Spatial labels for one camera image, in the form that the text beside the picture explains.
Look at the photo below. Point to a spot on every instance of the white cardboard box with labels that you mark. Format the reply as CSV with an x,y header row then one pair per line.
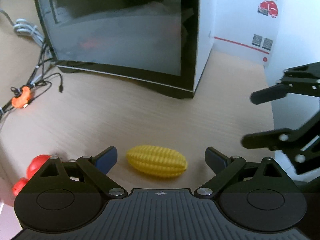
x,y
247,28

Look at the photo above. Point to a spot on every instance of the pink storage box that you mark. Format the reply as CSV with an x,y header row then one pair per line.
x,y
9,224

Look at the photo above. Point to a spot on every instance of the red round toy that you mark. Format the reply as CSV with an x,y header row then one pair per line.
x,y
33,167

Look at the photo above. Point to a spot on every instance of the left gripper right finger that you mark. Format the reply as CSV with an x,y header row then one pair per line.
x,y
228,171

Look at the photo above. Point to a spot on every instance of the computer case with glass panel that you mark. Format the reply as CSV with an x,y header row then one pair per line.
x,y
164,44

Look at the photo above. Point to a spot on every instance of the yellow toy corn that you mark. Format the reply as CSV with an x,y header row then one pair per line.
x,y
157,161

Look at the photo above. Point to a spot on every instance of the orange cable clip toy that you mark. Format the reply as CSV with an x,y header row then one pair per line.
x,y
22,99

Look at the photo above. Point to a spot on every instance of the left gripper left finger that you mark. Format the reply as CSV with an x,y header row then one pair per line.
x,y
94,170

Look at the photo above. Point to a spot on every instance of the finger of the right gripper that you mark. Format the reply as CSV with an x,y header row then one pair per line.
x,y
278,139
269,94

